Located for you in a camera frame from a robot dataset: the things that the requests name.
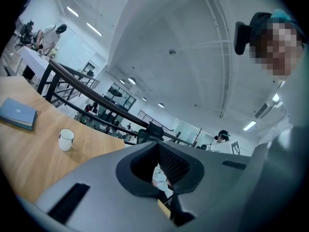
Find crumpled pale shirt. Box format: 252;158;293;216
152;164;173;193

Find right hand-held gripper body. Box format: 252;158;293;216
230;140;252;157

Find blue notebook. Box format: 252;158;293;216
0;97;38;131

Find black head camera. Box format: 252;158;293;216
233;20;253;56

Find ceiling air vent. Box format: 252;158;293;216
254;101;283;119

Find person's head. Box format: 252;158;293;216
248;11;305;78

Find white table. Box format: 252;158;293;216
17;45;58;87

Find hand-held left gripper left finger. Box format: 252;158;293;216
35;141;174;232

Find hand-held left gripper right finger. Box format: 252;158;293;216
159;141;252;227

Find black railing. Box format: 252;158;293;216
36;58;194;146

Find black framed glass partition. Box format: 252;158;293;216
104;82;137;111

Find white enamel mug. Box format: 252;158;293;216
58;128;75;152

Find ceiling light strips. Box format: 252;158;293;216
66;5;281;132

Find black mesh office chair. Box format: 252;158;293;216
136;122;165;145

